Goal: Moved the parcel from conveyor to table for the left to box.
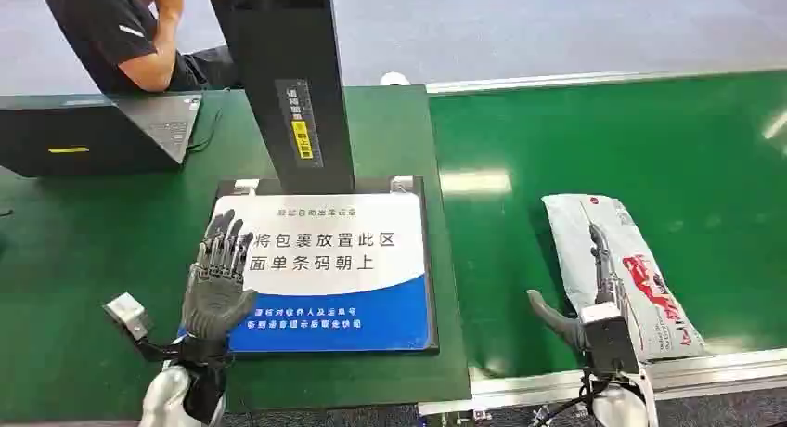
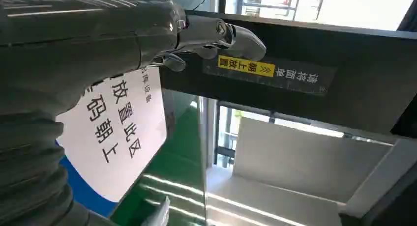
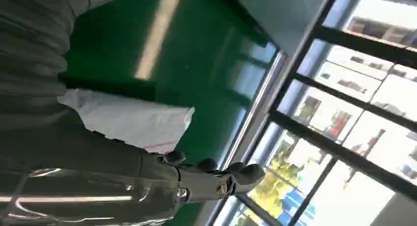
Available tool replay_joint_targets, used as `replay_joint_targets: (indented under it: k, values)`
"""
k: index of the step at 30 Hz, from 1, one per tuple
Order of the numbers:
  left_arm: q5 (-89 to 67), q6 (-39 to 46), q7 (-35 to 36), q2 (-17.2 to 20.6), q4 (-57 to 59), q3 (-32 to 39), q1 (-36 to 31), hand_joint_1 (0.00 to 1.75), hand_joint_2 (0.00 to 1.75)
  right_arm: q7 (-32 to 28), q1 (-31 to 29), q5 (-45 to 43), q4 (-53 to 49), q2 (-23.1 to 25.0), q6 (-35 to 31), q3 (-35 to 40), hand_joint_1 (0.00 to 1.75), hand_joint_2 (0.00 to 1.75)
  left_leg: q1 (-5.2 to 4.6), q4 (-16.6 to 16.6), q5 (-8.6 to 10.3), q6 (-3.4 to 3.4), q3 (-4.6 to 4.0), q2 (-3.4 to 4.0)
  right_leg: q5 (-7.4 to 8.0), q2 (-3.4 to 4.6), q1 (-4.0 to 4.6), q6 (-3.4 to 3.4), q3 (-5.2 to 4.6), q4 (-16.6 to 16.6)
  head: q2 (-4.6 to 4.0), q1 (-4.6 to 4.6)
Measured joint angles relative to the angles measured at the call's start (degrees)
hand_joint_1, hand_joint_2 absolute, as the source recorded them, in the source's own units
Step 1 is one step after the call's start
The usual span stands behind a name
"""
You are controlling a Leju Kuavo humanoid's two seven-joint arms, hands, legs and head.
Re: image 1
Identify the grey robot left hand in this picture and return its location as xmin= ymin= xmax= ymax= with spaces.
xmin=181 ymin=209 xmax=260 ymax=343

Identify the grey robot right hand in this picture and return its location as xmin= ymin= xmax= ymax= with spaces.
xmin=526 ymin=221 xmax=621 ymax=353

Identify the grey plastic mailer parcel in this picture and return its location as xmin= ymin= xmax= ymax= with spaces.
xmin=540 ymin=193 xmax=709 ymax=363

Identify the white and blue instruction sign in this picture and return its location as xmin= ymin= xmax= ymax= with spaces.
xmin=211 ymin=192 xmax=432 ymax=354

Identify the green table mat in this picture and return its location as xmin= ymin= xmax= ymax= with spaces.
xmin=0 ymin=84 xmax=472 ymax=423

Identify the green conveyor belt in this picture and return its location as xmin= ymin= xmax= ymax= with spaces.
xmin=427 ymin=70 xmax=787 ymax=383

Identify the black laptop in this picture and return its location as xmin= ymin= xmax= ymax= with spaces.
xmin=0 ymin=91 xmax=205 ymax=179

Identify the black scanner column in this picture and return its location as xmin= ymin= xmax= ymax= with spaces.
xmin=202 ymin=0 xmax=357 ymax=196

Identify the person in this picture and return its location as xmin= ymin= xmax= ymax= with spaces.
xmin=37 ymin=0 xmax=242 ymax=96

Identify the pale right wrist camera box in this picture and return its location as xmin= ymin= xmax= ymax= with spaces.
xmin=579 ymin=301 xmax=642 ymax=378

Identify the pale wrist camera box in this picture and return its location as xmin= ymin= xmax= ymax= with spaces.
xmin=102 ymin=292 xmax=153 ymax=343
xmin=579 ymin=301 xmax=642 ymax=378

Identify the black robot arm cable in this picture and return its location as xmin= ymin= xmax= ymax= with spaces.
xmin=528 ymin=383 xmax=597 ymax=427

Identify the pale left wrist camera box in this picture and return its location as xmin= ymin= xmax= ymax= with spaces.
xmin=102 ymin=292 xmax=153 ymax=343

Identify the black scanner base plate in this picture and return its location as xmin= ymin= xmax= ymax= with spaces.
xmin=207 ymin=175 xmax=441 ymax=356

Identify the aluminium conveyor rail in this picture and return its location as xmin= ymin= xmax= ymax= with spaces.
xmin=418 ymin=347 xmax=787 ymax=418
xmin=424 ymin=66 xmax=787 ymax=97

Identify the black laptop cable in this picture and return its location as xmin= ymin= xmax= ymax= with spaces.
xmin=186 ymin=103 xmax=224 ymax=156

